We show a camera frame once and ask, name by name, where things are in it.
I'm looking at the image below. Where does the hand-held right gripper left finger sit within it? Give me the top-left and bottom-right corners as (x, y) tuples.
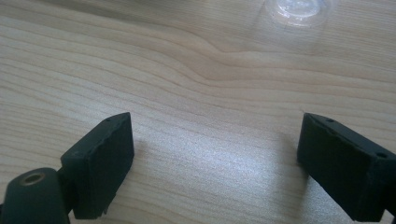
(57, 112), (135, 220)

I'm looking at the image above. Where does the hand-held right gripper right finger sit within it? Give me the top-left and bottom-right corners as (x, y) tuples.
(296, 112), (396, 223)

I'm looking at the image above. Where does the clear plastic cup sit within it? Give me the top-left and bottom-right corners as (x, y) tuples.
(264, 0), (335, 28)

